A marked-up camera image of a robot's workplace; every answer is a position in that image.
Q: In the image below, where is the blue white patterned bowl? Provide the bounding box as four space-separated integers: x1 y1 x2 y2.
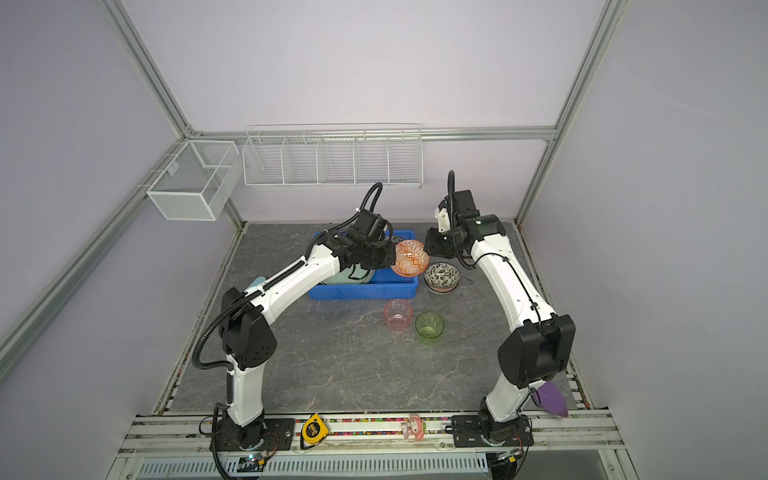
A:
424 262 461 288

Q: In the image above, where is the aluminium front rail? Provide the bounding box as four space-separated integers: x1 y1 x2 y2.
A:
117 410 627 458

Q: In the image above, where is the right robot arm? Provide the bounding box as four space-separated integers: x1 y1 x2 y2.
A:
425 171 576 447

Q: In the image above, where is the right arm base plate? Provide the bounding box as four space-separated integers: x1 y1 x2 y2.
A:
446 413 534 448

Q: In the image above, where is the teal spatula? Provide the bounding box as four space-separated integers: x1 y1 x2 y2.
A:
247 276 266 290

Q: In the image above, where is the dark rimmed bottom bowl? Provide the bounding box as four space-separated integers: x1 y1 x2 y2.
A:
427 285 458 295

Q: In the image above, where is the white mesh box basket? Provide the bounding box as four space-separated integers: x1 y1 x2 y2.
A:
147 140 243 221

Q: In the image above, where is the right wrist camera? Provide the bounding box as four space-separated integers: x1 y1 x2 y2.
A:
434 200 451 233

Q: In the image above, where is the yellow tape measure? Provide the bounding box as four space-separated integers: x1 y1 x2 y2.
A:
300 413 330 450

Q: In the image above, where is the orange red patterned bowl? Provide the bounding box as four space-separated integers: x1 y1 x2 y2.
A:
392 239 430 278

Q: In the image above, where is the white vent grille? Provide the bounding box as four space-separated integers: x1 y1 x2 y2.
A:
133 453 490 479

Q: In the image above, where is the light green flower plate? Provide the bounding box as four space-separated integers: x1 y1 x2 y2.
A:
322 266 375 286

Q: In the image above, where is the green transparent cup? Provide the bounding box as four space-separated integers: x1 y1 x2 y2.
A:
414 311 445 346

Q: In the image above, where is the blue plastic bin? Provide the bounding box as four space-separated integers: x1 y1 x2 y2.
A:
304 230 420 301

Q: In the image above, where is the purple pink spatula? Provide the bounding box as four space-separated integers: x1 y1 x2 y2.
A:
532 381 569 418

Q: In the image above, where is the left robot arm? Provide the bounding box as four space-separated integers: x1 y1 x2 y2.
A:
191 182 396 450

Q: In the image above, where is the pink transparent cup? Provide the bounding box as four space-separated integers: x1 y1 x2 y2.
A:
383 299 413 334

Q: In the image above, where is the pink toy figure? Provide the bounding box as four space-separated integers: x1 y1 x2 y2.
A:
401 413 425 441

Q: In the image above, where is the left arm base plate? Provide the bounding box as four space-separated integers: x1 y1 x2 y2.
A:
211 417 296 452

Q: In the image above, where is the white wire shelf basket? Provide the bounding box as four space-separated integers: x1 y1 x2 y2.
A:
241 123 424 188

